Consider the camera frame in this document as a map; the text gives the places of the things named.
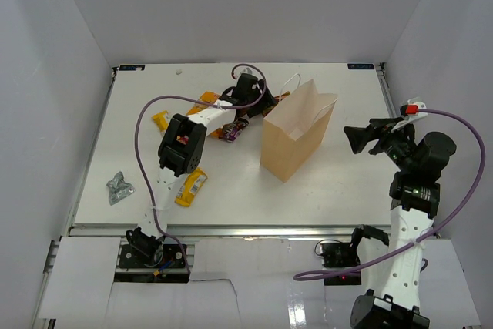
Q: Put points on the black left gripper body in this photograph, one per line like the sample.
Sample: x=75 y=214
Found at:
x=264 y=103

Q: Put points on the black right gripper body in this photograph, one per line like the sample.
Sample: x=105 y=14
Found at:
x=394 y=142

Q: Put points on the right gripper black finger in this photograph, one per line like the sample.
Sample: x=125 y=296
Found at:
x=358 y=143
x=367 y=131

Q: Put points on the colourful fruit gummy bag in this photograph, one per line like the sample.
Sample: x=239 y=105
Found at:
x=280 y=98

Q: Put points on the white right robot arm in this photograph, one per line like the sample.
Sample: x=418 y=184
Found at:
x=392 y=298

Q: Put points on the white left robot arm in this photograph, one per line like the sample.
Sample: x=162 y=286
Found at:
x=180 y=152

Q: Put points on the large orange gummy bag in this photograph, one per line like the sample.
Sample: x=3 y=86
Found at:
x=206 y=97

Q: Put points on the brown paper bag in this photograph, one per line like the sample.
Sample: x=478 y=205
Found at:
x=294 y=129

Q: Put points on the purple chocolate bar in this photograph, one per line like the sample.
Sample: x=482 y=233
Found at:
x=231 y=131

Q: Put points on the blue label sticker right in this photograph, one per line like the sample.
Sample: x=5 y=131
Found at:
x=360 y=66

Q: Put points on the blue label sticker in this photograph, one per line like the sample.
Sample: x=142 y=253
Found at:
x=131 y=68
x=360 y=66

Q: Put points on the small yellow snack packet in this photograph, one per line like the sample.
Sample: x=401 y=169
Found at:
x=161 y=120

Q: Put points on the yellow snack bar wrapper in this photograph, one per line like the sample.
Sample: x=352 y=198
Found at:
x=192 y=185

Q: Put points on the blue label sticker left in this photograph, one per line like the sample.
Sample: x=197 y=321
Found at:
x=131 y=68

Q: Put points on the silver foil wrapper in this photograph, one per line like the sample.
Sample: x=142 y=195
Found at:
x=119 y=189

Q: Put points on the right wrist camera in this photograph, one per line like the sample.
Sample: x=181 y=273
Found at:
x=412 y=107

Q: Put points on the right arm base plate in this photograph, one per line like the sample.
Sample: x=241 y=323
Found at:
x=340 y=255

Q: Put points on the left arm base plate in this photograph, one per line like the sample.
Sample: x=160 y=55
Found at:
x=168 y=256

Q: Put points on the aluminium table frame rail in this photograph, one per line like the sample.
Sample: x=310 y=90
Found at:
x=225 y=231

